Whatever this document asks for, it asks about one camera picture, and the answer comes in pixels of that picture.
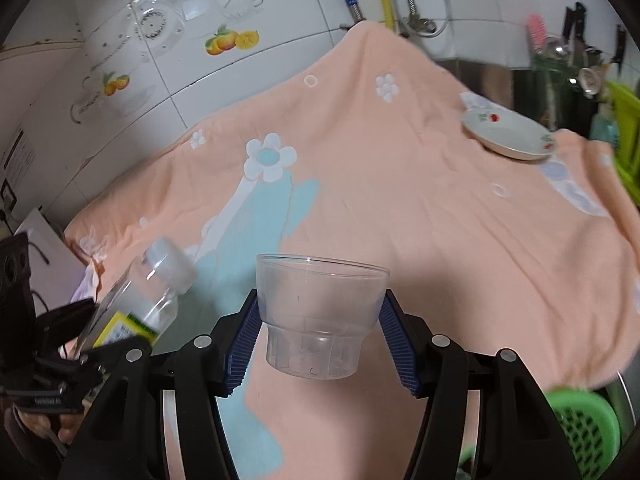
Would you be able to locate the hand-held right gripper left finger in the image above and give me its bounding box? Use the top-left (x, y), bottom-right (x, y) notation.
top-left (57, 290), bottom-right (262, 480)

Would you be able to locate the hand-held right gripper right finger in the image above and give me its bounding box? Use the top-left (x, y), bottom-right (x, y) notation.
top-left (377, 290), bottom-right (581, 480)

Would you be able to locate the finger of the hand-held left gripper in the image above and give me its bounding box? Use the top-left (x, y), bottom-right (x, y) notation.
top-left (32, 297), bottom-right (97, 353)
top-left (75, 336), bottom-right (153, 403)

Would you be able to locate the clear bottle with yellow label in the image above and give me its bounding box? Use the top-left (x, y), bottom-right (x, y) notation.
top-left (75, 237), bottom-right (199, 362)

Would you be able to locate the clear plastic cup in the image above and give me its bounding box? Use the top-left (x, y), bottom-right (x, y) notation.
top-left (256, 253), bottom-right (391, 381)

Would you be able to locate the green plastic basket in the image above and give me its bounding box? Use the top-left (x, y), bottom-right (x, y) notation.
top-left (457, 385), bottom-right (622, 480)

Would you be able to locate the person's left hand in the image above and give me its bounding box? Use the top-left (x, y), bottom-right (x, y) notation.
top-left (7, 400), bottom-right (87, 458)

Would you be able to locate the white board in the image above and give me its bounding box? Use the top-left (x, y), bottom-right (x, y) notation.
top-left (10, 207), bottom-right (97, 313)

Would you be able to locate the peach floral blanket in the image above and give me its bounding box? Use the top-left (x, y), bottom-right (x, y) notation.
top-left (62, 22), bottom-right (640, 480)

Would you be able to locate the floral ceramic dish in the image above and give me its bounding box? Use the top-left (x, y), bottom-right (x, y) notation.
top-left (460, 107), bottom-right (559, 162)

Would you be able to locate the green utensil holder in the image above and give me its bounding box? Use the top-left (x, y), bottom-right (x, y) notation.
top-left (529, 47), bottom-right (577, 128)

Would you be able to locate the green dish rack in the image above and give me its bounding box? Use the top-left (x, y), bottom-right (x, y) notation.
top-left (602, 81), bottom-right (640, 206)

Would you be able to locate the metal pipe fitting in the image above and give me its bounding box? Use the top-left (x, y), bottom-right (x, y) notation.
top-left (399, 14), bottom-right (442, 39)

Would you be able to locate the metal ladle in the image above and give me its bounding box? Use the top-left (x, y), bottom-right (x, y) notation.
top-left (576, 66), bottom-right (602, 97)

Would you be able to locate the pink brush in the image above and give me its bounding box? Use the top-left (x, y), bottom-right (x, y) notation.
top-left (526, 14), bottom-right (550, 53)

